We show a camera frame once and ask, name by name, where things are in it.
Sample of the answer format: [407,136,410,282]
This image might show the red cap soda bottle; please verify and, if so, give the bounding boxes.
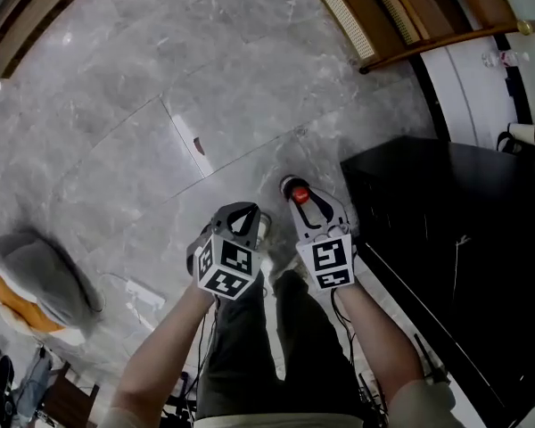
[279,175,314,205]

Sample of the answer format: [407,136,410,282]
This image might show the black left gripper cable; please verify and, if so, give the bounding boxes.
[177,295,220,418]

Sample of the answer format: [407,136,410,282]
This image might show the dark wooden chair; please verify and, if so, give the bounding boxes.
[38,361,101,428]

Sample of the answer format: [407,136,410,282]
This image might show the wooden furniture edge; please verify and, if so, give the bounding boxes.
[0,0,108,80]

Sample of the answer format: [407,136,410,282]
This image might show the orange cloth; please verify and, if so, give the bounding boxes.
[0,273,66,334]

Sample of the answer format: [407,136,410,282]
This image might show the black fridge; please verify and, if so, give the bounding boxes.
[340,135,535,423]

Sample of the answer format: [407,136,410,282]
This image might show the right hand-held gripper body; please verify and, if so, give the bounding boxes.
[294,220,358,292]

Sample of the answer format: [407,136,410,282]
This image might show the person's white shoe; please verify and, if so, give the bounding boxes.
[255,211,275,245]

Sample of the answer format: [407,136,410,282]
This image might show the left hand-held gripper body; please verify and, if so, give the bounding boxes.
[185,224,265,302]

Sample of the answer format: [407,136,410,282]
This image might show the person's right forearm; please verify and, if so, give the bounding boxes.
[333,277,425,401]

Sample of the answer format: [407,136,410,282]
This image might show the grey cushion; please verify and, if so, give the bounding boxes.
[0,231,104,340]

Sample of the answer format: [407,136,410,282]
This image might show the person's dark green trousers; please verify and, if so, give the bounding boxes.
[194,268,365,420]

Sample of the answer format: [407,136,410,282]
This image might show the white appliance door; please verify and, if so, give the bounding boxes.
[419,33,535,151]

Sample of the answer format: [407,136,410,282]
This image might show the wooden rattan cabinet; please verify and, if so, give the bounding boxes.
[299,0,535,76]

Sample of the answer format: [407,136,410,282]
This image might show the person's left forearm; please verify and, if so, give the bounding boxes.
[110,277,217,423]

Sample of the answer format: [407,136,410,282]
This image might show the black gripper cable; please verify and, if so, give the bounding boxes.
[328,286,358,374]
[177,295,220,418]

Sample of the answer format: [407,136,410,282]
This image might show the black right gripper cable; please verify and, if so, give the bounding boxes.
[328,286,358,374]

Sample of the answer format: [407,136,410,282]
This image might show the white and black roll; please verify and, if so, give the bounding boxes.
[496,121,535,153]

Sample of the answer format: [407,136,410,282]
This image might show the white power strip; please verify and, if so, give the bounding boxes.
[123,277,167,309]

